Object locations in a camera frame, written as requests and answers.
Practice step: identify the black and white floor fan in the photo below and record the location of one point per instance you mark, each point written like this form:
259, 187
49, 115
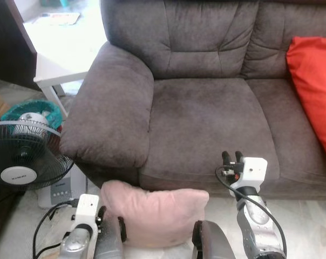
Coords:
17, 174

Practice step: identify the white side table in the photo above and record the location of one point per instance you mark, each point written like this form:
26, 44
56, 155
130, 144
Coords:
66, 54

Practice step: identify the pink plush pillow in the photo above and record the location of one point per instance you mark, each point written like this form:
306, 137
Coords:
152, 213

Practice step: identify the red pillow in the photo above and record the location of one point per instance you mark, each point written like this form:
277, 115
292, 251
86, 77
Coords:
314, 91

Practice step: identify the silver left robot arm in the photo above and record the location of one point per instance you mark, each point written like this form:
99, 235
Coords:
74, 245

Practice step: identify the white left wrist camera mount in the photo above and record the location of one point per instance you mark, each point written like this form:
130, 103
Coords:
86, 210

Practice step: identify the dark grey fabric sofa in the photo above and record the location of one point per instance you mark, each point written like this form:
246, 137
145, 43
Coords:
206, 118

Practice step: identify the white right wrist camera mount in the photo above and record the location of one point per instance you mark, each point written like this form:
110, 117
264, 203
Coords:
252, 171

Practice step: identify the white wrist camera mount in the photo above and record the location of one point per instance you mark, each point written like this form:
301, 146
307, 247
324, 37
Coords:
86, 210
252, 171

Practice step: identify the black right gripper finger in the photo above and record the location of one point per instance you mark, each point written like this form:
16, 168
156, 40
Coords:
239, 157
226, 158

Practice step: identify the magazine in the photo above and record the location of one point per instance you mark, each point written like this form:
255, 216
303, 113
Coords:
56, 19

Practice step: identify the dark wooden cabinet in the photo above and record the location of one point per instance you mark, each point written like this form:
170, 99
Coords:
9, 43

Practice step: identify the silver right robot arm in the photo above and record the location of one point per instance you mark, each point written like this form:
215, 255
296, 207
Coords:
257, 226

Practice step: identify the teal basket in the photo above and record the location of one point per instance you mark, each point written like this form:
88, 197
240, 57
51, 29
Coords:
31, 105

